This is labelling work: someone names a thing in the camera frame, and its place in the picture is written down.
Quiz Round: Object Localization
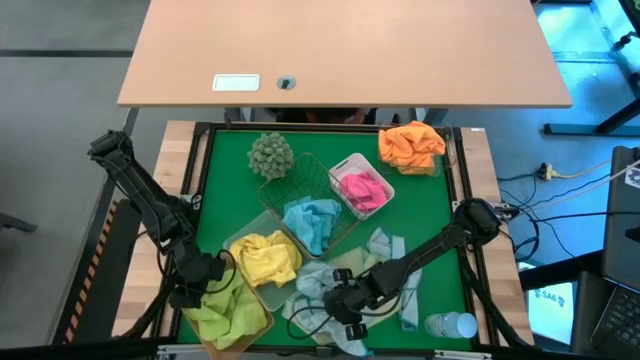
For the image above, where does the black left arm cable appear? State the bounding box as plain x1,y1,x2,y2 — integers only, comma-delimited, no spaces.
199,248,239,296

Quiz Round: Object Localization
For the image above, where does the translucent frosted plastic bin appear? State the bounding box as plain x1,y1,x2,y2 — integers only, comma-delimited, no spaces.
222,209,315,313

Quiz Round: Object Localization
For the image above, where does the yellow microfiber towel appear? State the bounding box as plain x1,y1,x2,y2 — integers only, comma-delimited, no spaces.
229,234,281,289
264,230,304,281

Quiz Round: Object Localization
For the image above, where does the green table mat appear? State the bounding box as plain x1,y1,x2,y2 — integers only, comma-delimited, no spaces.
175,128,474,351

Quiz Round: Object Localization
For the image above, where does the black plate with hazard stripes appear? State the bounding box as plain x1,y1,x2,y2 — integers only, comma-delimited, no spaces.
52,199,146,346

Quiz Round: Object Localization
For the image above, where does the green knobbly ball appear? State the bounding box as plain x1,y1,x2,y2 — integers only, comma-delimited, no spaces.
246,131,295,182

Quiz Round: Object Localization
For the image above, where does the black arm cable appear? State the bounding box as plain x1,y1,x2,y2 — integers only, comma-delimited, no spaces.
199,248,239,296
286,303,334,342

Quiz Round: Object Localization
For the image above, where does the pink microfiber towel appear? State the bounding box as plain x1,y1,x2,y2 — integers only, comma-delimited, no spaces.
339,171,389,214

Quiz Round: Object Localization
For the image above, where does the clear plastic bin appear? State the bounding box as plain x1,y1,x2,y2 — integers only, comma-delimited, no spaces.
375,122,459,178

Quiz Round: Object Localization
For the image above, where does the grey chair leg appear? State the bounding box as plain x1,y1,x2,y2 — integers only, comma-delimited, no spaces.
0,212,39,234

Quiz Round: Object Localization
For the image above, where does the black T-shaped desk foot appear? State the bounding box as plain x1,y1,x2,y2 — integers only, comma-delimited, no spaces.
543,97,640,137

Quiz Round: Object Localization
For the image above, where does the large orange microfiber towel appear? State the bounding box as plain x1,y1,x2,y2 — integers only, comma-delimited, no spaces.
377,120,447,170

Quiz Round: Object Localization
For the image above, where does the amber plastic bin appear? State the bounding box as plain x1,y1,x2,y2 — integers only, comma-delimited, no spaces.
174,259,276,360

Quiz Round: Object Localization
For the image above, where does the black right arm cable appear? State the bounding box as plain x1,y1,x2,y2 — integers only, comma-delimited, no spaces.
286,303,334,342

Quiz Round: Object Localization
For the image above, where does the white rectangular desk plate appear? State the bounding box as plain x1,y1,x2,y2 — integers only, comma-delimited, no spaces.
212,73,262,93

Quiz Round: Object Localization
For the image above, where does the thick black cable conduit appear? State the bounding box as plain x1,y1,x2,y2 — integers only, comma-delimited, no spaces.
457,244,534,351
119,279,184,341

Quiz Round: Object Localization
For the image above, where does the dark grey laptop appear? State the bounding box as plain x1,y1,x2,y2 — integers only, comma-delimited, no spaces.
589,144,640,359

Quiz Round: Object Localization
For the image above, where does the white printed sheet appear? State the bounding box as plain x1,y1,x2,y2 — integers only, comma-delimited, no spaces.
527,281,577,346

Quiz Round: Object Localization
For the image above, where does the clear plastic water bottle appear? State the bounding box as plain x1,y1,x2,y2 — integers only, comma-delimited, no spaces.
423,310,479,340

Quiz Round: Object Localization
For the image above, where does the sky blue microfiber towel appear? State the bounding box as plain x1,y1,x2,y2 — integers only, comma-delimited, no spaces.
282,198,344,257

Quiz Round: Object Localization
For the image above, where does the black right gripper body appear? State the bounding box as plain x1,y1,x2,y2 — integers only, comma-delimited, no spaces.
322,267,386,342

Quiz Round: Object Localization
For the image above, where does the cream fluffy towel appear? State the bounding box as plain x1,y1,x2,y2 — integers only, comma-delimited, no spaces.
281,245,401,346

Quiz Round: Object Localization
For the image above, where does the light wooden desk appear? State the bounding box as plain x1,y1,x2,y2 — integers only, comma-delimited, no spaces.
116,0,574,110

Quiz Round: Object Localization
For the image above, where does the lime green microfiber towel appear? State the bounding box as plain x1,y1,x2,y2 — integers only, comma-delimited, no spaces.
182,268,270,351

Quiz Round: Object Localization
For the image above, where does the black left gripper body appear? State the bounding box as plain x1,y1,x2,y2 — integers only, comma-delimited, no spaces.
167,249,227,310

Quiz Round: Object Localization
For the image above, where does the small teal microfiber towel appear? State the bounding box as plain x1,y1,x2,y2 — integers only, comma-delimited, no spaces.
282,195,315,215

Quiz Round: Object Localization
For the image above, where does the cream floor cable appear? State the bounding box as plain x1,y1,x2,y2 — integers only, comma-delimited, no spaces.
549,158,640,181

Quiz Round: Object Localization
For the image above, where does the black metal table frame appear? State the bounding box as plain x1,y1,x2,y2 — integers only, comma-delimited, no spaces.
149,119,501,360

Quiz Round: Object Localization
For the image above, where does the black floor cable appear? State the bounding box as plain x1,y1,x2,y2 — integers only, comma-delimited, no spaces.
529,209,640,224

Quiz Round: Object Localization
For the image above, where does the bronze wire basket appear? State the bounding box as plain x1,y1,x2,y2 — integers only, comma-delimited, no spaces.
256,151,362,261

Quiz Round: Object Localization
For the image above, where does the white plastic bin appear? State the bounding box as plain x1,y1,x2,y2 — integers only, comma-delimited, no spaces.
328,152,396,222

